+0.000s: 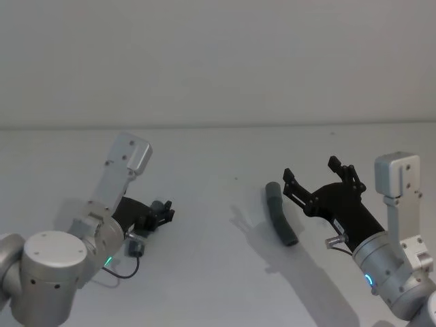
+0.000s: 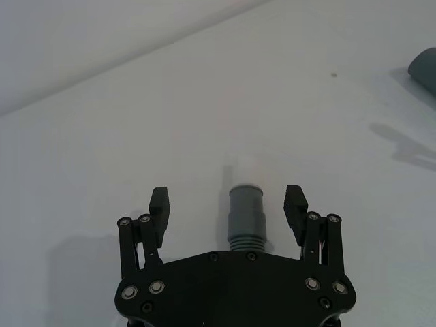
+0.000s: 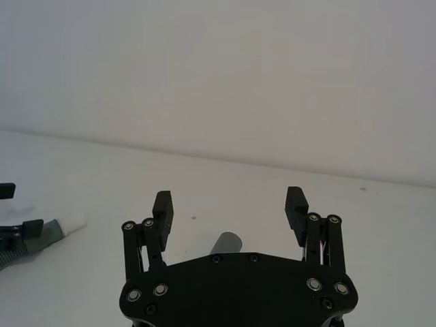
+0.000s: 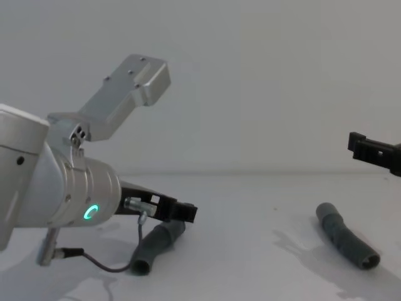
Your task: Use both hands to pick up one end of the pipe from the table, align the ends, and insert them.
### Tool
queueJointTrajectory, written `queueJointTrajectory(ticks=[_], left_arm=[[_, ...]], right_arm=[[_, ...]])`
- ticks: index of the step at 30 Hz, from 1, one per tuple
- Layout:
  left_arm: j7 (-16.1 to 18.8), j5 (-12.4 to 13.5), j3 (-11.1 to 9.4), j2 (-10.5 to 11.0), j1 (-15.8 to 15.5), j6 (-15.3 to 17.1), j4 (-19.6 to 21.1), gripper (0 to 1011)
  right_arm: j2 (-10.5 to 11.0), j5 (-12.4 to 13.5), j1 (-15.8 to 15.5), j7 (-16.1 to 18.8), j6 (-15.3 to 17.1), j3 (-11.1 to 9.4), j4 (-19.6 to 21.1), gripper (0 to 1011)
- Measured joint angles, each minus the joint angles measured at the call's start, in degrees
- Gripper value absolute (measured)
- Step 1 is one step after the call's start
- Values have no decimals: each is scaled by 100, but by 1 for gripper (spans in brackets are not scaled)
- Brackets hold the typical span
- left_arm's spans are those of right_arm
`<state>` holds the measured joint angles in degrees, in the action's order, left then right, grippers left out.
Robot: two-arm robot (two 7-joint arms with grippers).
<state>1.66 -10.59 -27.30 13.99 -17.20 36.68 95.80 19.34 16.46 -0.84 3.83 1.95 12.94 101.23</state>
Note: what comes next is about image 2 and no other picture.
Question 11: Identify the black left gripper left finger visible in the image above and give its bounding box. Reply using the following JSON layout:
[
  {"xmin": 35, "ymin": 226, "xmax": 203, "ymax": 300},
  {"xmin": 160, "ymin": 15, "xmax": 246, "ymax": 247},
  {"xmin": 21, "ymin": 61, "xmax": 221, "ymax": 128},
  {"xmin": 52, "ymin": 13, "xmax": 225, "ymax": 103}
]
[{"xmin": 116, "ymin": 186, "xmax": 172, "ymax": 279}]

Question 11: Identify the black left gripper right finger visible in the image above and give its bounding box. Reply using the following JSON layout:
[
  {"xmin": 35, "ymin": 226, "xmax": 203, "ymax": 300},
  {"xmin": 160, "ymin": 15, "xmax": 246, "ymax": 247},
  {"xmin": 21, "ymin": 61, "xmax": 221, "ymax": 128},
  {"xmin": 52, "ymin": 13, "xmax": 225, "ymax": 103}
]
[{"xmin": 283, "ymin": 185, "xmax": 346, "ymax": 274}]

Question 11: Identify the cream vacuum bottle steel neck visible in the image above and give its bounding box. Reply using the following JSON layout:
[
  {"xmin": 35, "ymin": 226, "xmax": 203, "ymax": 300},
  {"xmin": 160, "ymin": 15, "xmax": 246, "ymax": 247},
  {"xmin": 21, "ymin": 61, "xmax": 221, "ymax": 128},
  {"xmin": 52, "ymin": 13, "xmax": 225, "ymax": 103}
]
[{"xmin": 221, "ymin": 153, "xmax": 267, "ymax": 253}]

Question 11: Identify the pink cup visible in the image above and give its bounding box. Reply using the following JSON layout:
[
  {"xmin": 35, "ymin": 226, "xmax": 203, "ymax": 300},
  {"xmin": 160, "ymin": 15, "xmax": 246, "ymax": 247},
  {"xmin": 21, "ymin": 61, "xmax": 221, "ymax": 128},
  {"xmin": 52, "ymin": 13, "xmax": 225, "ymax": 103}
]
[{"xmin": 407, "ymin": 47, "xmax": 436, "ymax": 95}]

